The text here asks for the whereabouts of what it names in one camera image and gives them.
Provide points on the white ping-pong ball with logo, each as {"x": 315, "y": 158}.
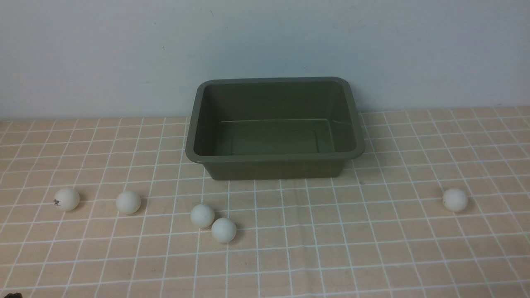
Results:
{"x": 67, "y": 199}

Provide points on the olive green plastic bin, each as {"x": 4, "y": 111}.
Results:
{"x": 274, "y": 128}

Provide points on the checkered peach tablecloth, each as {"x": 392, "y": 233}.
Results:
{"x": 379, "y": 230}

